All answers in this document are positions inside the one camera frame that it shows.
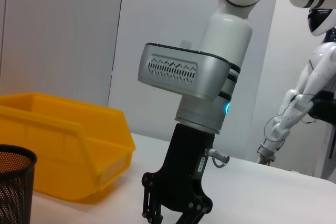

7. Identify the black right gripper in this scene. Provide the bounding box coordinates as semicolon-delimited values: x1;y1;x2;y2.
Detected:
141;123;221;224

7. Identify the black mesh pen holder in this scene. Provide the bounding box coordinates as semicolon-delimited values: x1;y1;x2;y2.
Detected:
0;144;38;224

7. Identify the yellow plastic bin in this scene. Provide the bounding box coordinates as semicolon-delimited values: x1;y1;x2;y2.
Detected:
0;92;137;205

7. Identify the white humanoid robot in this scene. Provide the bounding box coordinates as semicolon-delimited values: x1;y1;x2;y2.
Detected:
257;7;336;167

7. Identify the right gripper cable with plug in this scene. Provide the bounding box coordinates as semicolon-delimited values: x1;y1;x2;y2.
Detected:
204;147;231;169

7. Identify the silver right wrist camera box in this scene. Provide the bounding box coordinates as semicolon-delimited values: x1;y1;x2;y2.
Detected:
136;42;232;102

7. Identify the black robot stand bracket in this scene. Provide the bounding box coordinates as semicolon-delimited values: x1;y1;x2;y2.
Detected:
309;90;336;132

